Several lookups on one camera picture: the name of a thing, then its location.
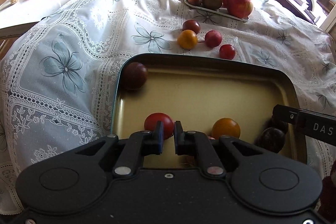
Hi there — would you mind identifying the dark brown red tomato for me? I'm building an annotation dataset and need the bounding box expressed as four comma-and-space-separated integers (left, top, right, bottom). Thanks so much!
122, 62, 148, 90

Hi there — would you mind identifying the gold metal tray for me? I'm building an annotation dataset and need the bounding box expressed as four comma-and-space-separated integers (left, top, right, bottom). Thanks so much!
112, 53, 299, 143

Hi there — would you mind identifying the small red cherry tomato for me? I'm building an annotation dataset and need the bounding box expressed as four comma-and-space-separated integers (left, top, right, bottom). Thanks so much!
219, 44, 236, 60

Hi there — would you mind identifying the white lace tablecloth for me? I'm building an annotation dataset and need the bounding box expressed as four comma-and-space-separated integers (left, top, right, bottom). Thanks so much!
1, 0, 335, 215

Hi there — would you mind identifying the pink red tomato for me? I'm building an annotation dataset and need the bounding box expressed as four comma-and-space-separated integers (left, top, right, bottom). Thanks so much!
205, 30, 222, 48

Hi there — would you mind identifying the white fruit plate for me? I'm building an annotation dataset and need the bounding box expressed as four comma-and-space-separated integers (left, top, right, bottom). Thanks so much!
184, 0, 249, 22

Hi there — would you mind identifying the dark red plum on plate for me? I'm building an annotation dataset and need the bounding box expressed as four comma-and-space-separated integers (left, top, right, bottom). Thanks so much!
187, 0, 202, 7

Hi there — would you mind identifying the large red apple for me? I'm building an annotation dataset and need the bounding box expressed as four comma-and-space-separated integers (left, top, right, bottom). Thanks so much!
226, 0, 253, 19

